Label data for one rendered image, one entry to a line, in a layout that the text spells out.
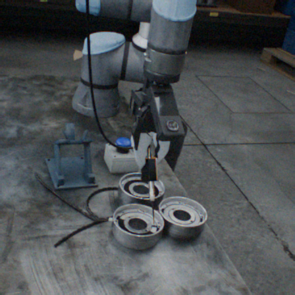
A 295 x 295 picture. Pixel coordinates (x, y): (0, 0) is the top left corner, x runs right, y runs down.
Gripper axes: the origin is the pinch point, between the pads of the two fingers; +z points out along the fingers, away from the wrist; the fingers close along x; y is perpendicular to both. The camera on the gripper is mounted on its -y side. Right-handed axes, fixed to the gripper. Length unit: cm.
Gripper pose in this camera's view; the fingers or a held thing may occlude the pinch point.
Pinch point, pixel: (149, 164)
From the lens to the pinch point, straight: 99.2
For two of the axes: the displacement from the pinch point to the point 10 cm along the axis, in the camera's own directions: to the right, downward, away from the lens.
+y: -3.6, -5.0, 7.9
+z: -1.6, 8.6, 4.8
